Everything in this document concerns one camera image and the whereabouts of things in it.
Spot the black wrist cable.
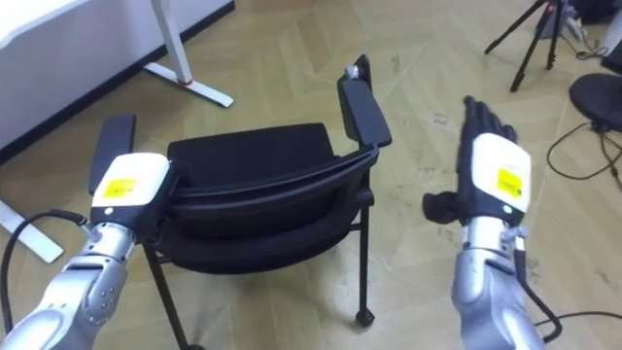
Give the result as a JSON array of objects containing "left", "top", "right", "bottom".
[
  {"left": 512, "top": 235, "right": 564, "bottom": 344},
  {"left": 0, "top": 209, "right": 91, "bottom": 334}
]

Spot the black round stand base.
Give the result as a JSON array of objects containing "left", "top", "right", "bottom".
[{"left": 568, "top": 72, "right": 622, "bottom": 133}]

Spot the black armchair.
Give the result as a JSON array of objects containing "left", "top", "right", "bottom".
[{"left": 87, "top": 53, "right": 394, "bottom": 350}]

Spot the white desk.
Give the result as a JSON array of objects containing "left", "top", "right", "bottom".
[{"left": 0, "top": 0, "right": 236, "bottom": 265}]

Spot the black camera tripod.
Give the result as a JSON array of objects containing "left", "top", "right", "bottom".
[{"left": 483, "top": 0, "right": 570, "bottom": 93}]

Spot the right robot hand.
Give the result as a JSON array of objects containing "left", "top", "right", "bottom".
[{"left": 421, "top": 94, "right": 533, "bottom": 228}]

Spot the black floor cable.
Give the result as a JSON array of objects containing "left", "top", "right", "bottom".
[
  {"left": 546, "top": 121, "right": 622, "bottom": 192},
  {"left": 533, "top": 310, "right": 622, "bottom": 328}
]

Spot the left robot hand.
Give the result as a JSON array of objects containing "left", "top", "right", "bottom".
[{"left": 88, "top": 152, "right": 180, "bottom": 244}]

